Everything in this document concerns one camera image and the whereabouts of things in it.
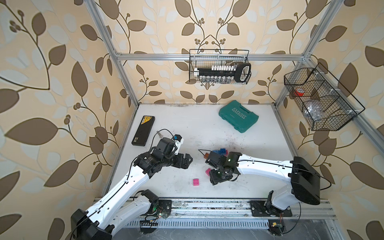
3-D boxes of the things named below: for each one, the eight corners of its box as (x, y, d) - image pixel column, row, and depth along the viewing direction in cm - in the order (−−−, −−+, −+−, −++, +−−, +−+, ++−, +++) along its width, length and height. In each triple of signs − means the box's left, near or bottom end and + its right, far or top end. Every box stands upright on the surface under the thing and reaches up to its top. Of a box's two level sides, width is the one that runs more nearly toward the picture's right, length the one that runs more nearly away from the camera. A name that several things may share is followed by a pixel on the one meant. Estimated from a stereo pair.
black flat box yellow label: (133, 145, 101) (131, 142, 98) (145, 118, 117) (143, 115, 114) (145, 146, 101) (143, 143, 98) (155, 119, 116) (154, 116, 113)
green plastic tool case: (240, 134, 105) (242, 129, 101) (215, 114, 117) (215, 109, 113) (257, 119, 113) (259, 115, 109) (232, 102, 126) (233, 97, 121)
